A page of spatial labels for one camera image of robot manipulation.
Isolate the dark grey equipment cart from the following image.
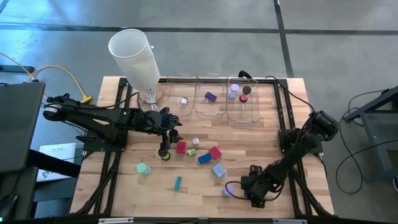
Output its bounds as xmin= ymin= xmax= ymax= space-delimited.
xmin=0 ymin=81 xmax=82 ymax=220

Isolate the lavender rectangular box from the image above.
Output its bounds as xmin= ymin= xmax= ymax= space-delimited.
xmin=211 ymin=163 xmax=227 ymax=179

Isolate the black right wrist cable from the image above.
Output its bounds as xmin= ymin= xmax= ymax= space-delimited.
xmin=224 ymin=181 xmax=249 ymax=200

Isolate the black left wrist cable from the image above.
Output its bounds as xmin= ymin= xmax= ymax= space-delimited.
xmin=93 ymin=91 xmax=141 ymax=110

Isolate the thin yellow cable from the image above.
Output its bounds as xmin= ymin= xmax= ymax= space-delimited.
xmin=0 ymin=52 xmax=47 ymax=100

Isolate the white paper booklet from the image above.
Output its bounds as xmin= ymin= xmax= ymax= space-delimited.
xmin=36 ymin=142 xmax=78 ymax=183

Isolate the white lamp cable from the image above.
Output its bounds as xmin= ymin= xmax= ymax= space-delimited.
xmin=144 ymin=89 xmax=159 ymax=113

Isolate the clear plastic bin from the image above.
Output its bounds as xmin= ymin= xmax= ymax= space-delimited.
xmin=195 ymin=74 xmax=230 ymax=116
xmin=226 ymin=78 xmax=261 ymax=123
xmin=159 ymin=77 xmax=197 ymax=118

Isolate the black hourglass red sand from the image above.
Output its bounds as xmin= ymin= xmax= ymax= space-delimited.
xmin=238 ymin=85 xmax=252 ymax=103

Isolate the black aluminium table frame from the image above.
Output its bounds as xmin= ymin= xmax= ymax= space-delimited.
xmin=70 ymin=77 xmax=335 ymax=224

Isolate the black hourglass yellow sand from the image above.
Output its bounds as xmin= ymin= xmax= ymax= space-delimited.
xmin=157 ymin=148 xmax=171 ymax=162

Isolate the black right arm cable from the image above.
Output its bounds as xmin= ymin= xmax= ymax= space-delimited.
xmin=266 ymin=75 xmax=315 ymax=111

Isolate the dark metal equipment stand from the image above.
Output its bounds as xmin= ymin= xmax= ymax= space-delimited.
xmin=343 ymin=84 xmax=398 ymax=184

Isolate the white cylinder shade lamp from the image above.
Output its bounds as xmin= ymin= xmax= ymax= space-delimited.
xmin=108 ymin=28 xmax=165 ymax=106

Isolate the black floor cable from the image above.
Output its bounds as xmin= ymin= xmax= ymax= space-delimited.
xmin=334 ymin=124 xmax=398 ymax=195

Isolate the mint green hourglass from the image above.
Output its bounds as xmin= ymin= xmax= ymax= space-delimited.
xmin=135 ymin=162 xmax=152 ymax=177

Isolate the black flat floor bar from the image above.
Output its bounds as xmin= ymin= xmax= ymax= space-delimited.
xmin=0 ymin=65 xmax=35 ymax=74

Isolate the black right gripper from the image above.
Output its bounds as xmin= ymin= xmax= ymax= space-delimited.
xmin=241 ymin=165 xmax=274 ymax=208

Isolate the silver metal bracket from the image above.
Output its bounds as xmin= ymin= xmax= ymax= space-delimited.
xmin=272 ymin=218 xmax=308 ymax=224
xmin=98 ymin=217 xmax=134 ymax=224

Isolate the black stand cable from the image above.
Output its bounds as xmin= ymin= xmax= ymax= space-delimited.
xmin=341 ymin=88 xmax=391 ymax=122

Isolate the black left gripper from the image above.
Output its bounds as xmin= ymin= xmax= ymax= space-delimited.
xmin=145 ymin=107 xmax=182 ymax=153

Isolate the blue rectangular box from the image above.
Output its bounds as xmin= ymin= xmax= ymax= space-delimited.
xmin=198 ymin=153 xmax=213 ymax=165

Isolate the yellow extension cable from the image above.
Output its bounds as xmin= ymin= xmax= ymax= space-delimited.
xmin=27 ymin=65 xmax=93 ymax=105

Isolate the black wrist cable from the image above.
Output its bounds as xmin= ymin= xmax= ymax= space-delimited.
xmin=224 ymin=181 xmax=249 ymax=200
xmin=93 ymin=91 xmax=141 ymax=110

